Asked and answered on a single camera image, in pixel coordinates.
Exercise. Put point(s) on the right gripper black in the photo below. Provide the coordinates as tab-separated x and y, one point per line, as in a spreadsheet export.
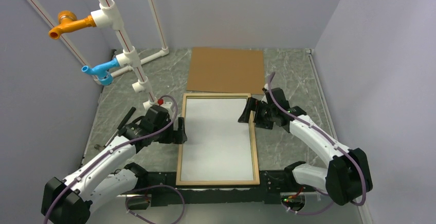
252	105

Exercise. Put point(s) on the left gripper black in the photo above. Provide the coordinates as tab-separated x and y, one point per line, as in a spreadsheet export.
175	136

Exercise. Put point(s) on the wooden picture frame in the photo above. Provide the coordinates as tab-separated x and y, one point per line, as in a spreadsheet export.
253	147

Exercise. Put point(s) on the brown backing board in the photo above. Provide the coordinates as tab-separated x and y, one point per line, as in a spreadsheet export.
226	70

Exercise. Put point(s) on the landscape photo print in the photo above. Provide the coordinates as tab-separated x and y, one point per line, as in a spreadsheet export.
218	139

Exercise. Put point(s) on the white pvc pipe stand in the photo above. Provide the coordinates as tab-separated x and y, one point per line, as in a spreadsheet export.
109	16

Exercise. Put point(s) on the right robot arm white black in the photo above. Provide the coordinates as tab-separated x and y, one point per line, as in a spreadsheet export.
346	177

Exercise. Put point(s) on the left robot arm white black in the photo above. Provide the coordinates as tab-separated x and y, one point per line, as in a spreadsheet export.
74	198

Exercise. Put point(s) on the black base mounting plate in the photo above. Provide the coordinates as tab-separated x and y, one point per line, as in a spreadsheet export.
273	188

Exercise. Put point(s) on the blue plastic faucet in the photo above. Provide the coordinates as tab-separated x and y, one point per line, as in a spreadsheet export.
102	71

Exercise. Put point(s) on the orange plastic faucet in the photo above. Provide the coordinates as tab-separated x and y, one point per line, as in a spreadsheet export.
68	23

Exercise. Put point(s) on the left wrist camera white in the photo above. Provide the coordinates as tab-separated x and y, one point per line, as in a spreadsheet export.
169	105

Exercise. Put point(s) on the black handled hammer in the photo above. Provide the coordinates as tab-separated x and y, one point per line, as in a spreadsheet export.
123	122

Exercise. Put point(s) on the aluminium rail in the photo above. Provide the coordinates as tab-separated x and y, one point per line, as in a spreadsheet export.
250	212

